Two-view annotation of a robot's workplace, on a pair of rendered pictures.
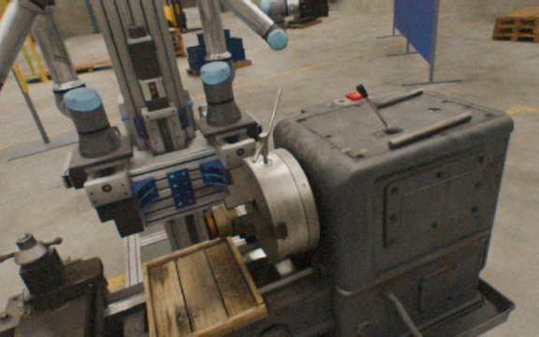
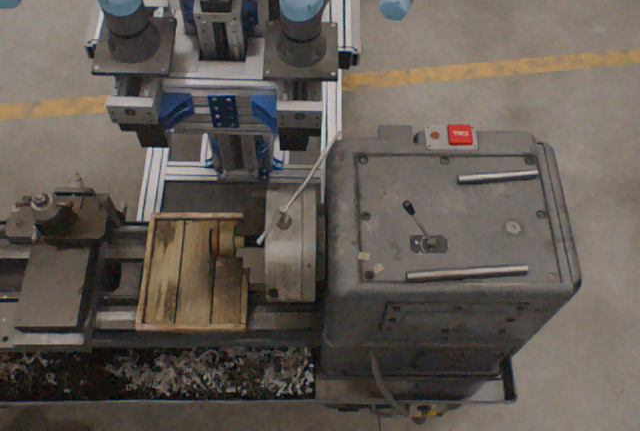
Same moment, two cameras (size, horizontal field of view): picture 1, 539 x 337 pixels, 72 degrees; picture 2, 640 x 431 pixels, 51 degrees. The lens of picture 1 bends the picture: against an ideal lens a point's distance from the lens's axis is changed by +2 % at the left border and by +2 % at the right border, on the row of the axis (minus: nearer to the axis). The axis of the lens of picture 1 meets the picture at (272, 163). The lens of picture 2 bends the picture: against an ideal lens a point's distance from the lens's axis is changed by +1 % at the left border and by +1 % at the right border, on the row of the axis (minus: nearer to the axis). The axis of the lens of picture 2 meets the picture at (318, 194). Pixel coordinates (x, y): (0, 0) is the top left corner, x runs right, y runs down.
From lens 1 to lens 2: 1.05 m
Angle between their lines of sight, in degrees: 35
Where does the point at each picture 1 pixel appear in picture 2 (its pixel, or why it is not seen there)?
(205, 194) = (252, 122)
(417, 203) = (424, 318)
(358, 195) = (351, 306)
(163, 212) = (196, 125)
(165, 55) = not seen: outside the picture
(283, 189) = (286, 262)
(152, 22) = not seen: outside the picture
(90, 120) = (123, 24)
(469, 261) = (485, 354)
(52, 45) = not seen: outside the picture
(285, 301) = (269, 325)
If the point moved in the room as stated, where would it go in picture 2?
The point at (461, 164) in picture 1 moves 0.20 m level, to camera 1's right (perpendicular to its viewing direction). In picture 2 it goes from (490, 306) to (574, 333)
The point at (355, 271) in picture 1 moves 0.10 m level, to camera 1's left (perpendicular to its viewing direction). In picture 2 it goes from (338, 338) to (302, 327)
